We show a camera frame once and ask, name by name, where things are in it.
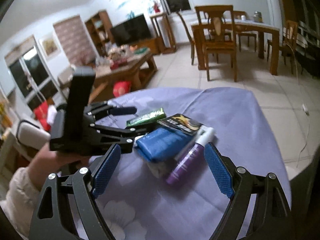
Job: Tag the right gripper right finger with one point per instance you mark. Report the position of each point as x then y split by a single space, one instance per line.
271 217

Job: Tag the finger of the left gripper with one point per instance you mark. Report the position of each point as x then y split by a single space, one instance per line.
99 139
100 110

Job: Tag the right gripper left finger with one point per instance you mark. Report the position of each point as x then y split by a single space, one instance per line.
52 218

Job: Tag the left hand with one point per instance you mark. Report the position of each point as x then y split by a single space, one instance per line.
46 162

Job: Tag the red gift bag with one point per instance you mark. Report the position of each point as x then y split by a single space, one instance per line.
121 87

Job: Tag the blue tissue pack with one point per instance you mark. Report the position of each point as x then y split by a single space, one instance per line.
161 144

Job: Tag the green gum pack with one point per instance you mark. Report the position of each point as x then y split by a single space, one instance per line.
147 118

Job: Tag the wooden coffee table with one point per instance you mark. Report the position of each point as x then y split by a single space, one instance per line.
139 70

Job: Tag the purple floral tablecloth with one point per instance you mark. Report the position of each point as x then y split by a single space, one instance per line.
140 206

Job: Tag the black snack packet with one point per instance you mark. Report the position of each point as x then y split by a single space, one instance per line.
181 123

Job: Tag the wooden bookshelf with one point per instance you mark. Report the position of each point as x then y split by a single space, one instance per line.
99 28

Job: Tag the purple spray bottle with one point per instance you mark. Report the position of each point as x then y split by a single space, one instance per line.
190 156

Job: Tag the black television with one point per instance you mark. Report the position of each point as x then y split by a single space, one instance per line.
132 30

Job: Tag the wooden dining chair front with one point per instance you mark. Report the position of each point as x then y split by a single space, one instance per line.
217 33

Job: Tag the wooden dining chair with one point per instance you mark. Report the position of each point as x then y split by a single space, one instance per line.
282 44
217 33

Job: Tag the wooden dining chair right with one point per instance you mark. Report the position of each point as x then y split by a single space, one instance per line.
282 44

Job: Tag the wooden dining table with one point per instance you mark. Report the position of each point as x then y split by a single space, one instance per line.
241 26

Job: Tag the white standing air conditioner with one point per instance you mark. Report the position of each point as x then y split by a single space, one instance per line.
275 14

